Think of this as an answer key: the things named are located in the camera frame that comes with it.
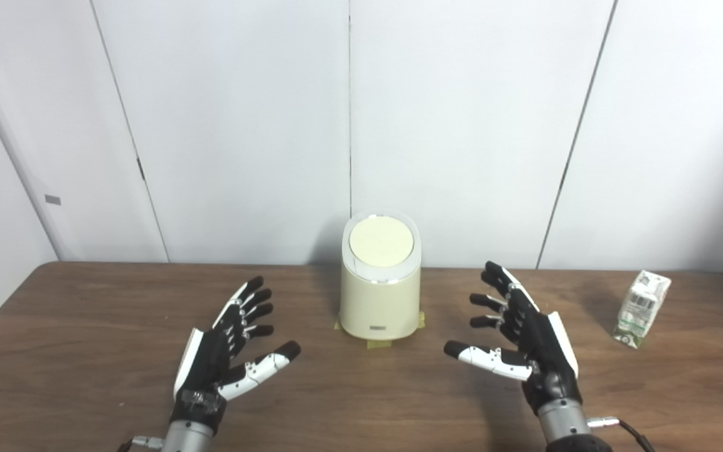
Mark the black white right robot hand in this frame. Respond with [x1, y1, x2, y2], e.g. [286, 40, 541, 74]
[443, 261, 583, 416]

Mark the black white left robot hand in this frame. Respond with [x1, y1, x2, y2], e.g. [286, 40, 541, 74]
[170, 276, 303, 435]

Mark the white green milk carton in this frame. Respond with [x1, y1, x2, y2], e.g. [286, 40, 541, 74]
[613, 270, 672, 350]

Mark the cream round bin lid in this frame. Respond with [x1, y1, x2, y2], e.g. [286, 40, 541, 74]
[349, 215, 415, 268]

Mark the cream-colored bin body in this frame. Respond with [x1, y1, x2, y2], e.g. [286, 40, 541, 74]
[339, 212, 422, 341]

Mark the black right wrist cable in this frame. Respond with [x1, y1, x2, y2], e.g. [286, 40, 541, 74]
[587, 416, 657, 452]

